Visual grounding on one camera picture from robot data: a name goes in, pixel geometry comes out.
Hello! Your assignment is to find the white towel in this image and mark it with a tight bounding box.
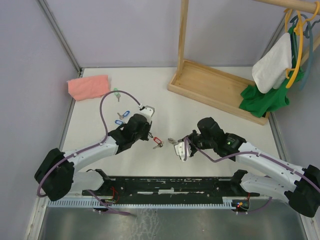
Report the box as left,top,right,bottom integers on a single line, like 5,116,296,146
252,32,292,94

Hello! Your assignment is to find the green shirt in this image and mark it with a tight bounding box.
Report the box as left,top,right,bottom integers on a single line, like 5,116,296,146
238,26,305,118

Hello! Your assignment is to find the purple cable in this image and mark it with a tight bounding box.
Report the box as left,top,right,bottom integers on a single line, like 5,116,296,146
183,138,320,215
36,90,145,198

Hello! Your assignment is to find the red tag key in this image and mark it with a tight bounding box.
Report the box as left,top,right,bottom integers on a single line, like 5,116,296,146
153,137,164,149

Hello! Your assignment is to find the blue tag key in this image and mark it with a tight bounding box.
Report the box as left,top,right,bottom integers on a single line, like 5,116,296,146
117,110,130,120
114,119,125,126

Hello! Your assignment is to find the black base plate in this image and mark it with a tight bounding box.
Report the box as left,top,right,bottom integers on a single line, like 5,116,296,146
93,173,260,204

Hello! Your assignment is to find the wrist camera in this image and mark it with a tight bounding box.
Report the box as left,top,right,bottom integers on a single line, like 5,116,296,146
173,141,191,162
138,105,155,124

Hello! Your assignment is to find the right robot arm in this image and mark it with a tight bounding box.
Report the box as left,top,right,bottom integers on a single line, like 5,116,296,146
174,117,320,218

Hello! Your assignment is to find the white slotted cable duct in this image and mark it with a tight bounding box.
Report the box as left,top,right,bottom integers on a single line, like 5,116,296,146
47,197,248,210

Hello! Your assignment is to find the yellow hanger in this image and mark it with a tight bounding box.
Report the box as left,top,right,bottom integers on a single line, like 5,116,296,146
284,8,316,89

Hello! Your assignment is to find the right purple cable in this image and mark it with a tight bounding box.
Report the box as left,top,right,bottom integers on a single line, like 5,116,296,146
183,138,320,215

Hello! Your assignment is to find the green tag key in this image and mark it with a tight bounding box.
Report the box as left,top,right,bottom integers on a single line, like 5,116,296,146
113,88,121,102

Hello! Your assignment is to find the teal hanger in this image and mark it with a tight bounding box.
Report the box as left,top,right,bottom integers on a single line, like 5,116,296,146
298,19,320,91

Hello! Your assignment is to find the wooden clothes rack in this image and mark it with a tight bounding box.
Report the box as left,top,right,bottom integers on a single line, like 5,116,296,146
167,0,320,127

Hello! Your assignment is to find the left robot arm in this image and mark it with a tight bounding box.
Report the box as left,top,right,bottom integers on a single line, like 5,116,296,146
34,112,152,201

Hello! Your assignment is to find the pink folded cloth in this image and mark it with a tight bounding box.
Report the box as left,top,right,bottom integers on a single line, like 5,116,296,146
67,75,110,101

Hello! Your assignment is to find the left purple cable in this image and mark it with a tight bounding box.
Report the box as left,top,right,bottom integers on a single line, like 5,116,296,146
36,90,145,198

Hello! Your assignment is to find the red handled keyring holder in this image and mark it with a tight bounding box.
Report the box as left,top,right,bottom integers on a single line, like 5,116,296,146
167,138,178,145

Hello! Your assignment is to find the blue tag key lower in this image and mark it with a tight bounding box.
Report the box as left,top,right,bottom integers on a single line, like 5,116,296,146
114,119,125,126

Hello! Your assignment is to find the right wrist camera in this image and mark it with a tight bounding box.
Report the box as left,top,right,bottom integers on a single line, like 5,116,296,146
173,141,191,162

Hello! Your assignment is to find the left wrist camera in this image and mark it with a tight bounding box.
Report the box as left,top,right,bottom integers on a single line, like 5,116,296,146
138,105,155,124

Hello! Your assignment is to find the blue tag key upper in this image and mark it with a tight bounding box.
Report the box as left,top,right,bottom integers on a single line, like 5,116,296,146
117,110,130,120

